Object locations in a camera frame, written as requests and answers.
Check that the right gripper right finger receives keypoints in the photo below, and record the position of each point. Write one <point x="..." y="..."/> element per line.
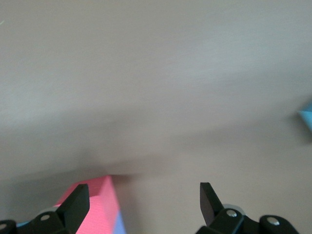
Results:
<point x="212" y="212"/>

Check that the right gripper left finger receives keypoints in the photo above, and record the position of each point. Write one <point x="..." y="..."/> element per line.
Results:
<point x="73" y="212"/>

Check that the red foam cube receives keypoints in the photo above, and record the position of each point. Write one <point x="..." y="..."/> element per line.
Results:
<point x="103" y="202"/>

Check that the purple foam cube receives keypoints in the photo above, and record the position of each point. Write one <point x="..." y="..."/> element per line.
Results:
<point x="121" y="224"/>

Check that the blue foam cube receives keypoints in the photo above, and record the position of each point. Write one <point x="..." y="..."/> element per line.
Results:
<point x="307" y="118"/>
<point x="24" y="223"/>

